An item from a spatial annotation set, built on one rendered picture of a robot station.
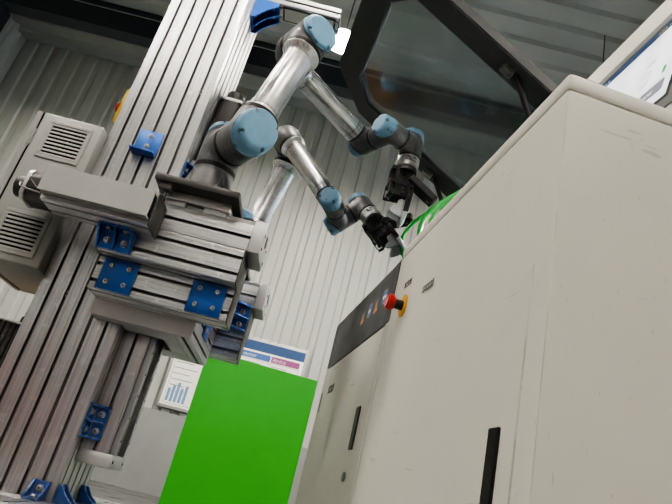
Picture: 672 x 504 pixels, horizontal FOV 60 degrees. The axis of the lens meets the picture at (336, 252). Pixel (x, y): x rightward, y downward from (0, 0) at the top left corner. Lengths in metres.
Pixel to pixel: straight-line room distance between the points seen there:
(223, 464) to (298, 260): 4.51
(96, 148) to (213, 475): 3.45
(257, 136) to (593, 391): 1.09
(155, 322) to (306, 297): 7.07
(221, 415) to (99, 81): 7.06
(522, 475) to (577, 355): 0.15
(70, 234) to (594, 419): 1.48
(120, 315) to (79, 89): 9.19
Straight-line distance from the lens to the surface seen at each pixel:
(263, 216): 2.26
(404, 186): 1.92
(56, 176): 1.55
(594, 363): 0.73
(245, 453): 4.94
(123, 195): 1.48
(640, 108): 0.93
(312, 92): 1.97
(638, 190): 0.86
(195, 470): 4.92
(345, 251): 8.88
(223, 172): 1.64
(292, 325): 8.46
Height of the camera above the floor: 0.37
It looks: 23 degrees up
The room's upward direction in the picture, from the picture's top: 14 degrees clockwise
